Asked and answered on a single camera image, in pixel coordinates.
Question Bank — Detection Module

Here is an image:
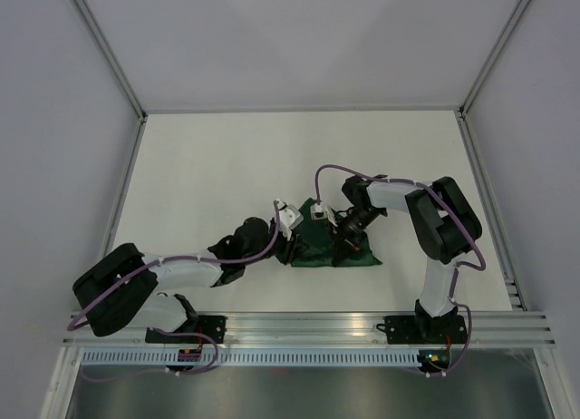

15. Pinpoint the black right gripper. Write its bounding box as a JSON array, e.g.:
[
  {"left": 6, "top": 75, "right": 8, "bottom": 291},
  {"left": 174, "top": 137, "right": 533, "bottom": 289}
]
[{"left": 325, "top": 207, "right": 383, "bottom": 266}]

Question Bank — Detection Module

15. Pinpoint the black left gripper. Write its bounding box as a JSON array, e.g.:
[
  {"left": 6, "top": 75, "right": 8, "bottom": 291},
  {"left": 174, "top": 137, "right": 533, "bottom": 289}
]
[{"left": 244, "top": 221, "right": 309, "bottom": 266}]

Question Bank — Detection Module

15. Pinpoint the dark green cloth napkin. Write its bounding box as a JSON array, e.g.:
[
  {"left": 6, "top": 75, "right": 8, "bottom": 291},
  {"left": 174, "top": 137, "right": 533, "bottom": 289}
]
[{"left": 291, "top": 198, "right": 382, "bottom": 268}]

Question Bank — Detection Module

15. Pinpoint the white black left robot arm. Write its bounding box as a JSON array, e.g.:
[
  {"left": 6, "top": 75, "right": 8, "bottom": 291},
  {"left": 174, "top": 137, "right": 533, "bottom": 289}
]
[{"left": 72, "top": 217, "right": 308, "bottom": 343}]

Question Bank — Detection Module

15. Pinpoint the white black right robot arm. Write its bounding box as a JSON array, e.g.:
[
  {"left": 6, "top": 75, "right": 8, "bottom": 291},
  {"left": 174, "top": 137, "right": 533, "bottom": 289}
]
[{"left": 331, "top": 175, "right": 482, "bottom": 342}]

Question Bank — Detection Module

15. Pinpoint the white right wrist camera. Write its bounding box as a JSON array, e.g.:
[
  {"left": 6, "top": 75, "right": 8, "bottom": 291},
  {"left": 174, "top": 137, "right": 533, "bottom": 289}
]
[{"left": 310, "top": 202, "right": 336, "bottom": 226}]

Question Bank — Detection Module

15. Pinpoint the aluminium front rail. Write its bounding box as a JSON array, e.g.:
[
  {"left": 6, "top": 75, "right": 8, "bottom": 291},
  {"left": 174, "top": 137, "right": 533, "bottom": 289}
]
[{"left": 63, "top": 310, "right": 557, "bottom": 350}]

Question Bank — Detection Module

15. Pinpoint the aluminium rail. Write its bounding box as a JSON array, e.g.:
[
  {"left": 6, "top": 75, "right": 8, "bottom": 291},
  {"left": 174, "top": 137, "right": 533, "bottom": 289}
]
[
  {"left": 63, "top": 310, "right": 557, "bottom": 350},
  {"left": 95, "top": 113, "right": 149, "bottom": 262},
  {"left": 454, "top": 110, "right": 528, "bottom": 311}
]

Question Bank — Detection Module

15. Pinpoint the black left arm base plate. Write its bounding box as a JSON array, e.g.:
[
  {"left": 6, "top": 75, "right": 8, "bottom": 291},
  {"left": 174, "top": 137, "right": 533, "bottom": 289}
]
[{"left": 145, "top": 315, "right": 227, "bottom": 345}]

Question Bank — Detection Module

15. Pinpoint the white slotted cable duct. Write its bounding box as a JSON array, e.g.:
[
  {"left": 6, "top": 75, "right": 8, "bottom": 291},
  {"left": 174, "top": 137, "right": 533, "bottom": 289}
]
[{"left": 82, "top": 348, "right": 420, "bottom": 367}]

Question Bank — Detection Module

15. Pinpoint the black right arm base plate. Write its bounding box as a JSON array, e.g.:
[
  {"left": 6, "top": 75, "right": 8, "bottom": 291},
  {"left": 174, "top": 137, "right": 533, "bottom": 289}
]
[{"left": 375, "top": 315, "right": 468, "bottom": 346}]

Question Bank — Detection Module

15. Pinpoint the aluminium right side rail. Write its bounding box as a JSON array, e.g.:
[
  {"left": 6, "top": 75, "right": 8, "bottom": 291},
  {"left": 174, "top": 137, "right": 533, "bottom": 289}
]
[{"left": 454, "top": 110, "right": 528, "bottom": 311}]

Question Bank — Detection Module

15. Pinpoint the aluminium left side rail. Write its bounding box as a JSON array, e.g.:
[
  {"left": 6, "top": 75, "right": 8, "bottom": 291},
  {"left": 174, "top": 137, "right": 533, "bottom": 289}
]
[{"left": 95, "top": 113, "right": 149, "bottom": 262}]

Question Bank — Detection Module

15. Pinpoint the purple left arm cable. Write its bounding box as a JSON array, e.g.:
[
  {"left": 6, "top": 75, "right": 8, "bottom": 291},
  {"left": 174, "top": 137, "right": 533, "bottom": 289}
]
[{"left": 67, "top": 200, "right": 285, "bottom": 384}]

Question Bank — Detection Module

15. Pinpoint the aluminium right frame post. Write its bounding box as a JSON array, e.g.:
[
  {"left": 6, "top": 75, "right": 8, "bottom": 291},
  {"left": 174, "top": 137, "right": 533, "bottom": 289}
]
[{"left": 455, "top": 0, "right": 534, "bottom": 119}]

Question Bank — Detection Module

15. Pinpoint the aluminium frame post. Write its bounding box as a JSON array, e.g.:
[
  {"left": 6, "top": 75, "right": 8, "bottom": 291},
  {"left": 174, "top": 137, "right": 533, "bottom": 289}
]
[
  {"left": 455, "top": 0, "right": 534, "bottom": 119},
  {"left": 69, "top": 0, "right": 147, "bottom": 122}
]

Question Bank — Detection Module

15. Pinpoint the aluminium left frame post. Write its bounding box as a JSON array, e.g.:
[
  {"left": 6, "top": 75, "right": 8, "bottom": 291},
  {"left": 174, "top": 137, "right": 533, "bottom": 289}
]
[{"left": 69, "top": 0, "right": 147, "bottom": 122}]

